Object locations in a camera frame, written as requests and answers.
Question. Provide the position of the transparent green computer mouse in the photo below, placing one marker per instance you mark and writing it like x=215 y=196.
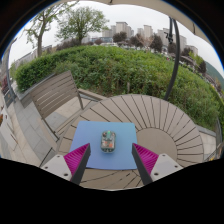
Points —
x=108 y=141

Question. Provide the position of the distant apartment buildings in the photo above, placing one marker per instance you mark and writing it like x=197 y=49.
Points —
x=121 y=27

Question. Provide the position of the beige patio umbrella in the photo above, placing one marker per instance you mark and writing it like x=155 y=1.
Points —
x=175 y=60

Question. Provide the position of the thin sparse-leaved tree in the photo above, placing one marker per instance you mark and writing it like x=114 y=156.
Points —
x=40 y=33

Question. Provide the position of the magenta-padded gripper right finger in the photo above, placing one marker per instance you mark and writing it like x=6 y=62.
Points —
x=146 y=159

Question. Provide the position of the blue mouse pad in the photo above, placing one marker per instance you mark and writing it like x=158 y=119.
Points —
x=123 y=146

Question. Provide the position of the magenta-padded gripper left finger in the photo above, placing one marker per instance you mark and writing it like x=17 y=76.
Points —
x=76 y=159

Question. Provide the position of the round leafy green tree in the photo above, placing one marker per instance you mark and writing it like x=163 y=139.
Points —
x=81 y=23

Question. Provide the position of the green hedge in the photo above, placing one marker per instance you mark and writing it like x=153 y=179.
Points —
x=110 y=70

